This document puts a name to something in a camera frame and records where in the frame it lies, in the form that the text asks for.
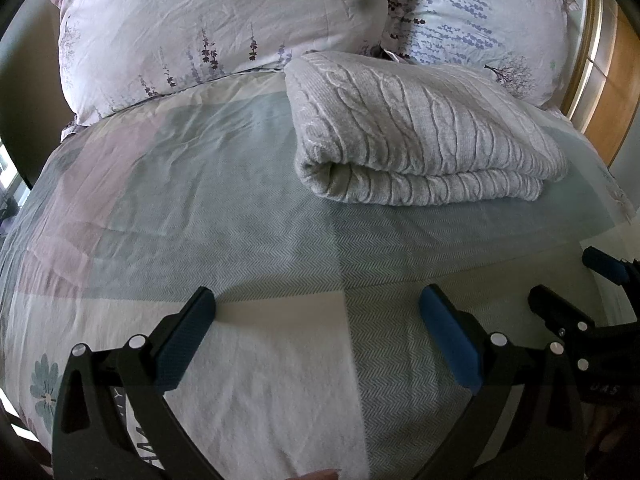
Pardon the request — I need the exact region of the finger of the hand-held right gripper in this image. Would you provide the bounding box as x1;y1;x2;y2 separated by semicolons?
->
581;246;640;292
528;284;602;342

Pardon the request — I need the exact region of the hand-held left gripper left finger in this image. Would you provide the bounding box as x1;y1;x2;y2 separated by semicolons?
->
51;286;224;480

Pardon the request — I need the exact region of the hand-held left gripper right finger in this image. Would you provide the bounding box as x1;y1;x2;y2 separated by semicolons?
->
415;283;586;480

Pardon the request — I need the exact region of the grey cable-knit sweater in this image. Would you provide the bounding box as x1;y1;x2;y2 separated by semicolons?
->
283;51;569;206

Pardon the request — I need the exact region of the pastel patchwork quilt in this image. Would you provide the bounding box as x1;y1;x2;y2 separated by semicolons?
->
0;66;637;480

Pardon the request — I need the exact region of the wooden wardrobe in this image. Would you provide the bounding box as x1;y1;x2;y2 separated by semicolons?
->
560;0;640;167

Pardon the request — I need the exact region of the window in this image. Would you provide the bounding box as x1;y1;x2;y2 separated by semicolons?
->
0;139;32;222

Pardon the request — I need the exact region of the lavender print pillow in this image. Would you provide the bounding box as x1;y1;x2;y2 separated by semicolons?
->
361;0;582;109

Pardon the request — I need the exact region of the pink floral pillow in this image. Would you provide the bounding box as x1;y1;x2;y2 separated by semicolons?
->
49;0;392;127

